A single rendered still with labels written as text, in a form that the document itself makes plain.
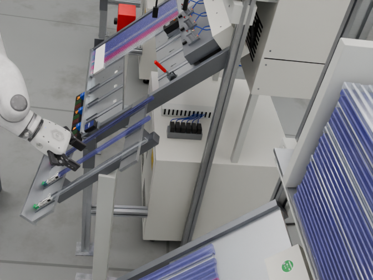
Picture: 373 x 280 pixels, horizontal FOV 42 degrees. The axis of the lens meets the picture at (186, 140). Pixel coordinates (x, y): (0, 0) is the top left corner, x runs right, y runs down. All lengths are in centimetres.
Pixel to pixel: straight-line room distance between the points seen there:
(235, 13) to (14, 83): 75
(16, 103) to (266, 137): 133
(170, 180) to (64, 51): 200
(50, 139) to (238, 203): 115
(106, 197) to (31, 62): 218
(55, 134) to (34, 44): 256
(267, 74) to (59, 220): 137
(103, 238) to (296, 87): 96
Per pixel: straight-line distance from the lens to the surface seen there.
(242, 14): 168
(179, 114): 232
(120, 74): 217
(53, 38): 410
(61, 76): 364
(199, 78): 183
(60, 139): 148
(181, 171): 214
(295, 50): 185
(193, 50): 181
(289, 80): 192
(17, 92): 138
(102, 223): 187
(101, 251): 201
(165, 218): 237
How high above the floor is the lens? 203
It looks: 40 degrees down
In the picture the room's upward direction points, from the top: 12 degrees clockwise
